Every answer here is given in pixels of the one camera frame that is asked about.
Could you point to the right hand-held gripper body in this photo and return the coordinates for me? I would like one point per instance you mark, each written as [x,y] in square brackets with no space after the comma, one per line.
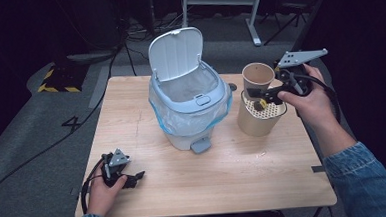
[294,73]

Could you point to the white metal table frame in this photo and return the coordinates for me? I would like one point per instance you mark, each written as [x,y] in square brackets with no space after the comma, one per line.
[222,7]

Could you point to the black tripod stand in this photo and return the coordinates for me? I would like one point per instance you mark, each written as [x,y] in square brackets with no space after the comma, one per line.
[286,13]

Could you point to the beige paper cup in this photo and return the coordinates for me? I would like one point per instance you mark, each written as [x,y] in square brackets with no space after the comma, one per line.
[258,75]

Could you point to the clear plastic bin liner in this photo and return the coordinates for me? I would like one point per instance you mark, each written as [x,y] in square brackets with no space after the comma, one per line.
[178,119]

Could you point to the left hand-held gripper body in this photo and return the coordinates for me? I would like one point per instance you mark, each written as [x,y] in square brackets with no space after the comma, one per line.
[115,166]

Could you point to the grey tape strip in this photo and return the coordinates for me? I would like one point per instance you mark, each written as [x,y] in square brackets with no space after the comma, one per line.
[318,169]

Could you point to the person's right hand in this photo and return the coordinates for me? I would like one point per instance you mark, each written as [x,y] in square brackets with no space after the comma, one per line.
[309,105]

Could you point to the beige container with perforated lid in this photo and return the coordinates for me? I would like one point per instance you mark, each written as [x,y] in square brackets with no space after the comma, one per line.
[260,118]

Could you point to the person's left hand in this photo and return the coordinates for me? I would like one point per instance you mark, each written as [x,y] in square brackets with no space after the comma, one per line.
[103,195]

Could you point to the white pedal trash bin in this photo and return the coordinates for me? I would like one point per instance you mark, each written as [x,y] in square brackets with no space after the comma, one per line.
[188,88]

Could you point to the black yellow striped floor mat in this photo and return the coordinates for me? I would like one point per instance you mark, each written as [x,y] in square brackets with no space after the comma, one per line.
[62,80]

